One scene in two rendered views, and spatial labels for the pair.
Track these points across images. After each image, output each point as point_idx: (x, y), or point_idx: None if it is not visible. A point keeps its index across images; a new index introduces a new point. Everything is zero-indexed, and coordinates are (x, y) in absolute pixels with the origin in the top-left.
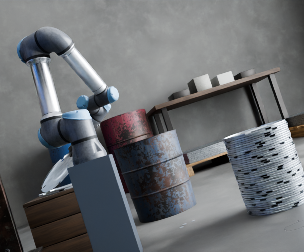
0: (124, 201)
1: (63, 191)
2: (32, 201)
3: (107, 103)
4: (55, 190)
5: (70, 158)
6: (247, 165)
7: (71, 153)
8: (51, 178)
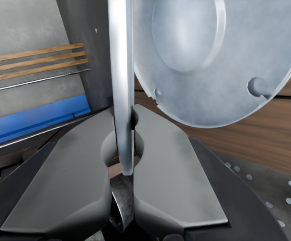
0: None
1: (203, 128)
2: (137, 92)
3: None
4: (179, 122)
5: (131, 65)
6: None
7: (130, 149)
8: (133, 87)
